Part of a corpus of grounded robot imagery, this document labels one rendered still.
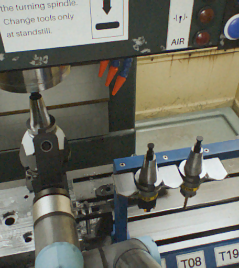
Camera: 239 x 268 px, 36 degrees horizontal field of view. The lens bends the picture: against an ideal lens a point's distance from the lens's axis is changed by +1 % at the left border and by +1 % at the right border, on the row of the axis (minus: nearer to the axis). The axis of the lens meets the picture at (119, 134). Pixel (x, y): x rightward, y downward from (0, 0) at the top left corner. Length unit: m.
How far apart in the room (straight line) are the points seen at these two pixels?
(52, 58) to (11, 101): 0.82
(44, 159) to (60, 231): 0.14
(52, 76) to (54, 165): 0.17
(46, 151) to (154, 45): 0.30
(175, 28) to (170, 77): 1.36
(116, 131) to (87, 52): 1.02
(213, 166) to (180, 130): 1.07
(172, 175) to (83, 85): 0.55
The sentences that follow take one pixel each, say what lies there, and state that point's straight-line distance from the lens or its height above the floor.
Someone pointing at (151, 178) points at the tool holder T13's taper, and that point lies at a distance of 0.83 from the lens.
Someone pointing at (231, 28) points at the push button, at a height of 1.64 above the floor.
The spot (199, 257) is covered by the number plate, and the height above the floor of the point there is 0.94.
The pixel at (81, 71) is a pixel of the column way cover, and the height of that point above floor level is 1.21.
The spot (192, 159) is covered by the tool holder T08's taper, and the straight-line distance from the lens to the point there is 0.84.
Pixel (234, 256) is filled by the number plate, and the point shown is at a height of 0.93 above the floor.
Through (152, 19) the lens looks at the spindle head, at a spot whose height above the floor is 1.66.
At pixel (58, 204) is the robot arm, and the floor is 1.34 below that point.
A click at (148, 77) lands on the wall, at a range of 1.82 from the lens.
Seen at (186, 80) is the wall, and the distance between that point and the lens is 1.91.
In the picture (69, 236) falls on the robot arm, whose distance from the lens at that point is 0.63.
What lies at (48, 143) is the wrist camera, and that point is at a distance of 0.68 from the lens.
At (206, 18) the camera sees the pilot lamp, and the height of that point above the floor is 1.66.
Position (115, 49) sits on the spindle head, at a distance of 0.49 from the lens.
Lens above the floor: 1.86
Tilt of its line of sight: 42 degrees down
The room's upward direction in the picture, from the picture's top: 1 degrees counter-clockwise
